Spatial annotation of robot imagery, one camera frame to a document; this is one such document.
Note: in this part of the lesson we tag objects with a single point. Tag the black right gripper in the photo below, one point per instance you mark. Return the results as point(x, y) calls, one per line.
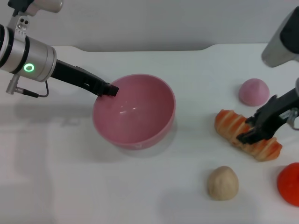
point(271, 116)

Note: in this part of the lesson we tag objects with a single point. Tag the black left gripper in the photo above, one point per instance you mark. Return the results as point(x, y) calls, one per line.
point(77, 77)

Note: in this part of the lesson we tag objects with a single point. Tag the orange striped bread roll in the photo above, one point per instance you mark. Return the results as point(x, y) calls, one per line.
point(227, 123)

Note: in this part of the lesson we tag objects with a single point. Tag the pink plastic bowl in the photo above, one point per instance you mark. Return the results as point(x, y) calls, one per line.
point(134, 112)

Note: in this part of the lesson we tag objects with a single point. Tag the pink round bun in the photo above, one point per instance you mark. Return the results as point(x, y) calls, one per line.
point(254, 93)

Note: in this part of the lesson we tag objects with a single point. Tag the beige round bun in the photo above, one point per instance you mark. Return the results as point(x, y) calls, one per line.
point(223, 184)

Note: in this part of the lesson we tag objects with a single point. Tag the red round bun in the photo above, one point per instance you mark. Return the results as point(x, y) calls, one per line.
point(289, 184)

